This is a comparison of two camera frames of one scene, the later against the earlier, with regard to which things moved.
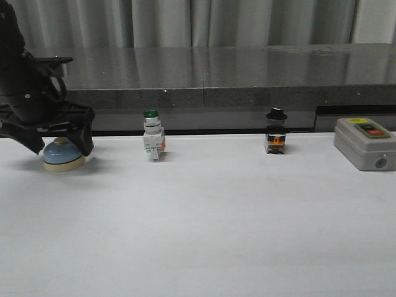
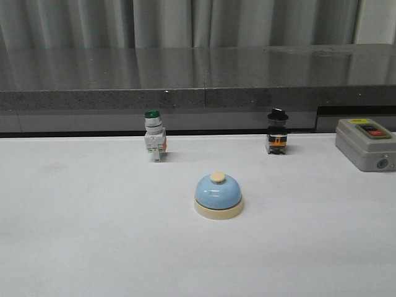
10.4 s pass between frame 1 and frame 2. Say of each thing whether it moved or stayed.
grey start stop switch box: stayed
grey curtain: stayed
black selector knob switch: stayed
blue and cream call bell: moved
